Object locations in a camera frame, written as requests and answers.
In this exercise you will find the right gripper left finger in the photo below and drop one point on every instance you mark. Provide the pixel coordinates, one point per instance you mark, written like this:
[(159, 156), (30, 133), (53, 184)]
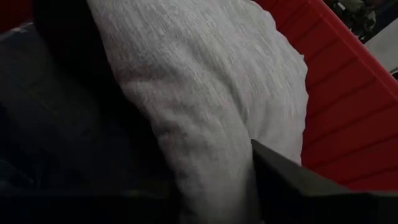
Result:
[(77, 208)]

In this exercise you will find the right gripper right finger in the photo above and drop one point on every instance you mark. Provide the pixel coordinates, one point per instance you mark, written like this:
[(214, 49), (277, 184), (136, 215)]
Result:
[(295, 193)]

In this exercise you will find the blue plaid garment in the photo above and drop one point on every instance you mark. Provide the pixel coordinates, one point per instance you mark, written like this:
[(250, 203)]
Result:
[(46, 109)]

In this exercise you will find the light grey t-shirt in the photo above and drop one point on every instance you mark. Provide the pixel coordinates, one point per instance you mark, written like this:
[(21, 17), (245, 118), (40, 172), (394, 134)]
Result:
[(202, 93)]

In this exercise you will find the black garment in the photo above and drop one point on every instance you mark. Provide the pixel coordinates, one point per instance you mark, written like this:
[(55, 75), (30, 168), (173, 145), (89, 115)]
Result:
[(74, 46)]

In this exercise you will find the red plastic laundry basket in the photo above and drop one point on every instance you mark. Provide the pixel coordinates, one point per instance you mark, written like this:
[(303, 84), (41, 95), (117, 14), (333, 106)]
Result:
[(345, 102)]

